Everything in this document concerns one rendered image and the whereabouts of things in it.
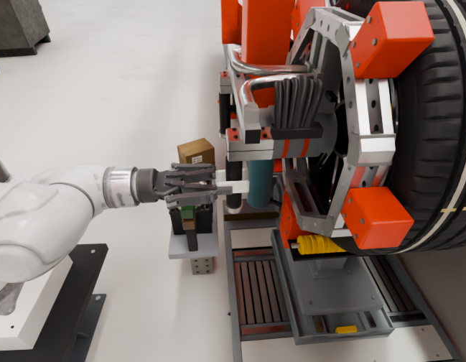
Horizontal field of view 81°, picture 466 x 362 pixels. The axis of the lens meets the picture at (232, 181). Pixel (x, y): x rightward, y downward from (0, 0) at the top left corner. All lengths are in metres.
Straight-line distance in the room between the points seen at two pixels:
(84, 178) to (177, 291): 0.92
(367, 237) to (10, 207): 0.55
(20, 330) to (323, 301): 0.97
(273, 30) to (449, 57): 0.66
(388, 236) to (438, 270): 1.24
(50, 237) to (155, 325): 0.94
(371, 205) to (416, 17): 0.29
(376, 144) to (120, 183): 0.48
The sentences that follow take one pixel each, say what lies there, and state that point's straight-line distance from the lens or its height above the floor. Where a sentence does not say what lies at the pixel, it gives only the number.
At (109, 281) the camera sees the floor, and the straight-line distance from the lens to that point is 1.52.
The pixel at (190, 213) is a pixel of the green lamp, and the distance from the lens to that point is 0.80.
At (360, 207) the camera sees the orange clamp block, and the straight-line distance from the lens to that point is 0.52.
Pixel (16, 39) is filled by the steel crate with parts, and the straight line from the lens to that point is 5.50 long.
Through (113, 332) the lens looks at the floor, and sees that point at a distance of 1.40.
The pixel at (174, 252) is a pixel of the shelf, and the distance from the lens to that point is 0.96.
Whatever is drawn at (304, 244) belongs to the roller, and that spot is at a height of 0.53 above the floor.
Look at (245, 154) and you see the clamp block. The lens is 0.53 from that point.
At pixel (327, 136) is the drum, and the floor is 0.87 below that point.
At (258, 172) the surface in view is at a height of 0.66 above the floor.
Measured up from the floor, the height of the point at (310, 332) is 0.15.
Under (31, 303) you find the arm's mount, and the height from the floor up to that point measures 0.39.
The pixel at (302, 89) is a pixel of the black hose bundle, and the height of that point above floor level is 1.04.
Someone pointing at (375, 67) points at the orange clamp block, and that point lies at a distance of 0.52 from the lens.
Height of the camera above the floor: 1.22
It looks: 40 degrees down
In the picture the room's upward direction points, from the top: straight up
